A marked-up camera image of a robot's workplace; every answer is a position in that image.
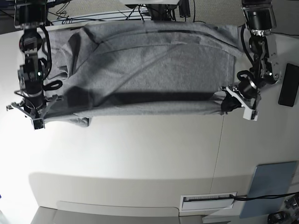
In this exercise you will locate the white cable grommet tray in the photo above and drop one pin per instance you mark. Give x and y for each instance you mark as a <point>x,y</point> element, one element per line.
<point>190,203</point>

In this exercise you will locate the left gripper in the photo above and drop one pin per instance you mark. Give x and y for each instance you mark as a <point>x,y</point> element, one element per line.
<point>247,96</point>

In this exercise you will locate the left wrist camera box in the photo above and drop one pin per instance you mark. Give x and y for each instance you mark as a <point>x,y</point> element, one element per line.
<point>250,114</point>

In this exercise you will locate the black rectangular device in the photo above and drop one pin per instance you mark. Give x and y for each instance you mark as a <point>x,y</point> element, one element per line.
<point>290,86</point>

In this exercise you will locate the grey T-shirt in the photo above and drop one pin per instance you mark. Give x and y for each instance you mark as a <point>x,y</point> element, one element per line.
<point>141,68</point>

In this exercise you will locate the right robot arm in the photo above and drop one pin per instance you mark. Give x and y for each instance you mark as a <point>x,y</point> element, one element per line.
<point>30,16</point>

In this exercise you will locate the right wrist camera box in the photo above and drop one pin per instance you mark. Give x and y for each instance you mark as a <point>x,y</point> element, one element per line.
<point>38,123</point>

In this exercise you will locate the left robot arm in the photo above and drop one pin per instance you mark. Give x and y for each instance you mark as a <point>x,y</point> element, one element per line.
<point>259,45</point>

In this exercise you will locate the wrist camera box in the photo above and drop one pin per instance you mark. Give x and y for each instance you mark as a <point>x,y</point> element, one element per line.
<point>250,114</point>
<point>38,123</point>

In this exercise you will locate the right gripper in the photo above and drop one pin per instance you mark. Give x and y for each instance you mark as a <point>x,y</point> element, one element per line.
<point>35,104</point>

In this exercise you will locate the blue-grey flat pad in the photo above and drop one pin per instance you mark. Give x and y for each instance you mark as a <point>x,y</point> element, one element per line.
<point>268,179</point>

